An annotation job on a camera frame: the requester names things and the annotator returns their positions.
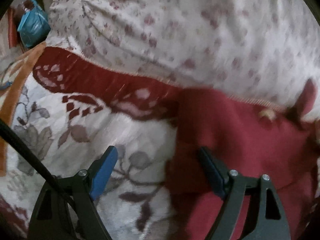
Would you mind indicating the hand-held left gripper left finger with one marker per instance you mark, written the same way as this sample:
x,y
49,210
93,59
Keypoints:
x,y
103,172

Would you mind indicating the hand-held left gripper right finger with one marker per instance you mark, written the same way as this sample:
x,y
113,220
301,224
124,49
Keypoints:
x,y
212,172

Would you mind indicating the red knit garment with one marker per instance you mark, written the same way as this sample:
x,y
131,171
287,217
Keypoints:
x,y
240,140

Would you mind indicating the red and white floral blanket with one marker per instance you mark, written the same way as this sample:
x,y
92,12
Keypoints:
x,y
82,132

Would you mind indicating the white floral pillow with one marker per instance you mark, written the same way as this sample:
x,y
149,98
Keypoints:
x,y
190,25

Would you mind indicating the blue plastic bag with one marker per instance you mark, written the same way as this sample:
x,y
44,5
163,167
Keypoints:
x,y
32,26

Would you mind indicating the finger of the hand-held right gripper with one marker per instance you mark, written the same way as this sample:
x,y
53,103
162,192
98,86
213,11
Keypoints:
x,y
292,115

